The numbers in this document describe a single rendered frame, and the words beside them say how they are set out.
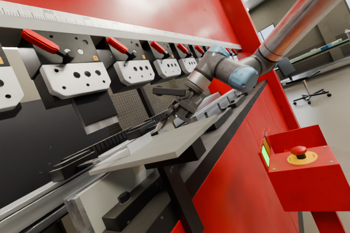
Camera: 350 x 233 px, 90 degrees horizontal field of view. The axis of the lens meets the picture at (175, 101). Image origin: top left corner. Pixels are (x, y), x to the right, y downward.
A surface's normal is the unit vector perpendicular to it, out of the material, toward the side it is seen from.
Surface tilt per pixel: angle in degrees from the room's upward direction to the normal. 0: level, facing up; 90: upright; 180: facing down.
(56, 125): 90
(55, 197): 90
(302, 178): 90
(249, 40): 90
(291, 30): 109
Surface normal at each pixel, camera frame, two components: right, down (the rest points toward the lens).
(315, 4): -0.57, 0.61
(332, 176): -0.50, 0.22
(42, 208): 0.75, -0.34
